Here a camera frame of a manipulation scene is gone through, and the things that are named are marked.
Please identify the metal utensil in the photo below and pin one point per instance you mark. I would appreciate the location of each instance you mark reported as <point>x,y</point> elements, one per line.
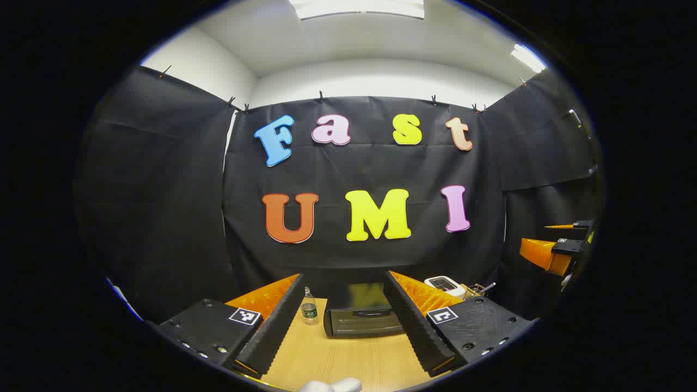
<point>488,285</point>

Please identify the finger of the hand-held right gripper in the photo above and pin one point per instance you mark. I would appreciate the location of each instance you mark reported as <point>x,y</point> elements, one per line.
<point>550,256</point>
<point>577,225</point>

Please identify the clear plastic water bottle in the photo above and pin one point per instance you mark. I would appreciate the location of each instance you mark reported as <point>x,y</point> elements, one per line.
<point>309,311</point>

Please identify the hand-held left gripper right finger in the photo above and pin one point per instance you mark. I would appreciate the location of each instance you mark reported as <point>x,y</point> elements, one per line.
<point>414,326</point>

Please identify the black electric oven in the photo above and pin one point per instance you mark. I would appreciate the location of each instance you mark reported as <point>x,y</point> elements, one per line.
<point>354,321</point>

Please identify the ceiling light panel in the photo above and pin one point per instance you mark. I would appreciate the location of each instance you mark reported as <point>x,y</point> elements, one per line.
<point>528,58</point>
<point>354,7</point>

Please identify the white toaster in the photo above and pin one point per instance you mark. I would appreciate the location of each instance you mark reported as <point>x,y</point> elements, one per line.
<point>444,284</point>

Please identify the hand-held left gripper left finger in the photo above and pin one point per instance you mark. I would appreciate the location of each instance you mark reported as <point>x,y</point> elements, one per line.
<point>275,332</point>

